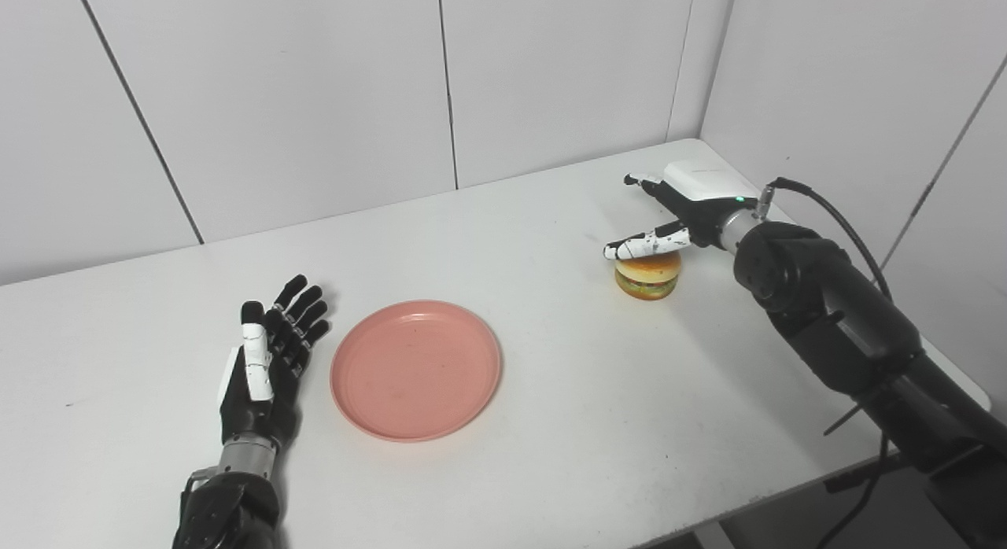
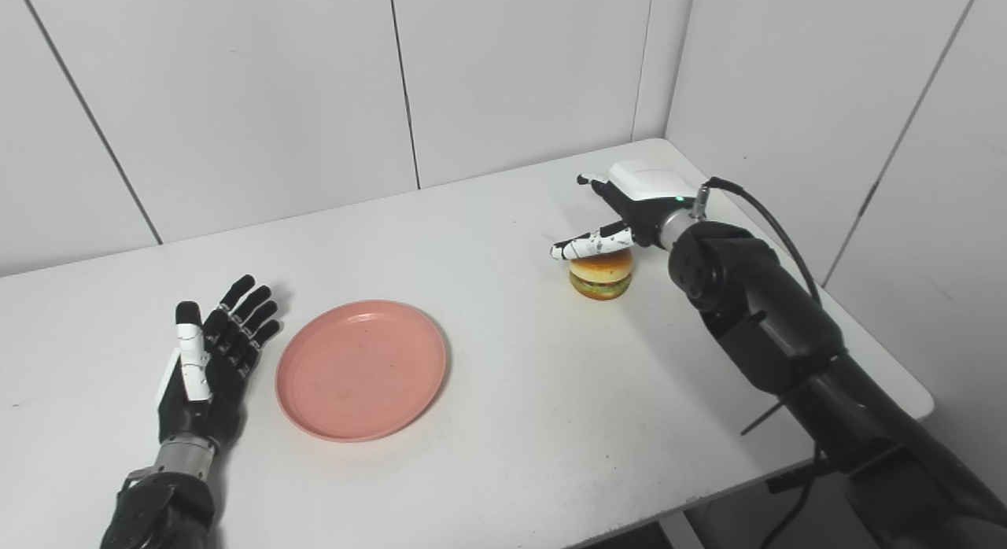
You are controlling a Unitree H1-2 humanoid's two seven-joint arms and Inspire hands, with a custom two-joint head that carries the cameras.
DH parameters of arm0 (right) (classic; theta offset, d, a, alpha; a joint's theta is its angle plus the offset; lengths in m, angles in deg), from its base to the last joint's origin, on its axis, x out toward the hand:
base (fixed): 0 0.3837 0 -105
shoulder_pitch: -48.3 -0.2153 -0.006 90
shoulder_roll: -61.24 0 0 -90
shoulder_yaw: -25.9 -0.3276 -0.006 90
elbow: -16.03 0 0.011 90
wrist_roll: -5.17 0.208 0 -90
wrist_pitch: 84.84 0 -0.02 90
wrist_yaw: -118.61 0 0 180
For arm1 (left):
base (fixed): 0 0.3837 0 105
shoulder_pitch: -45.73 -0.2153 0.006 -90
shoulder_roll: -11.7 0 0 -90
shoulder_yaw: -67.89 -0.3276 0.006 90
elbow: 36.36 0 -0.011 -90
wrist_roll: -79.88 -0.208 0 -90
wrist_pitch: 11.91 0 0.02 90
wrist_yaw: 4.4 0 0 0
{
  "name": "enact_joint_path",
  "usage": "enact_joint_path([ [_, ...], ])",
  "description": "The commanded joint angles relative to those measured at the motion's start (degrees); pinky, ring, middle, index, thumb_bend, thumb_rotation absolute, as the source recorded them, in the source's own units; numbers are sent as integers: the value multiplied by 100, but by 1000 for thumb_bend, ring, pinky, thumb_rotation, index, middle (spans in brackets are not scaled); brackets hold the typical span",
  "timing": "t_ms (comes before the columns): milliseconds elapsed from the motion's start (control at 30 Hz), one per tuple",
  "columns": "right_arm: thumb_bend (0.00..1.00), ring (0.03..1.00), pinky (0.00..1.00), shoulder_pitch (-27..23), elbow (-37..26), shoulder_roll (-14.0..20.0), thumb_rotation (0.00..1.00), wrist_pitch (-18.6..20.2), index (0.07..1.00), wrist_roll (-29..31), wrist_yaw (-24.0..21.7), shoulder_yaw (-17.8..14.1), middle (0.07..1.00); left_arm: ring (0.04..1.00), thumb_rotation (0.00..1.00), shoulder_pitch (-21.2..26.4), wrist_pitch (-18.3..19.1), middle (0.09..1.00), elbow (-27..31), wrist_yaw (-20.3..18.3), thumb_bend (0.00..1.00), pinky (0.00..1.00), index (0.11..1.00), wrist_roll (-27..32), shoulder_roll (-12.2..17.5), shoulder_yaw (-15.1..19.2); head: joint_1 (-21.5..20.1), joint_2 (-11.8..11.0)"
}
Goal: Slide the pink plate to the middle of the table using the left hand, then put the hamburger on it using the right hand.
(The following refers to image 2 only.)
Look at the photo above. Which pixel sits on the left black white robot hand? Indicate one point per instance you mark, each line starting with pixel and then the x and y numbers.
pixel 197 376

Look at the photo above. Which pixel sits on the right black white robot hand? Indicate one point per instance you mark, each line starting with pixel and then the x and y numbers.
pixel 641 203

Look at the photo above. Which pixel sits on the toy hamburger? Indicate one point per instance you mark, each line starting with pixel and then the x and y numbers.
pixel 601 278

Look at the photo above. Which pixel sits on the pink round plate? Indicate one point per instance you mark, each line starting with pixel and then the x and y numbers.
pixel 361 370

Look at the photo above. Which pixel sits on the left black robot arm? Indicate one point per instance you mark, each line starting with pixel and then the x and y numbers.
pixel 161 502

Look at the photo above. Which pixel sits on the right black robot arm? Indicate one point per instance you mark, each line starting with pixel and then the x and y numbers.
pixel 794 344

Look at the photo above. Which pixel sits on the white table leg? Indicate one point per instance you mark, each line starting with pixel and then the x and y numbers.
pixel 680 532

